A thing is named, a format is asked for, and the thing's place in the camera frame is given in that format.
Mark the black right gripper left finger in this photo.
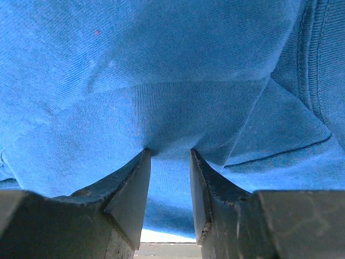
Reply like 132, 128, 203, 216
1, 149, 151, 258

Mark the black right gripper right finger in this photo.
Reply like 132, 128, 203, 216
190, 150, 344, 259

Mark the dark blue t-shirt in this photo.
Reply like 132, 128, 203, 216
1, 1, 344, 238

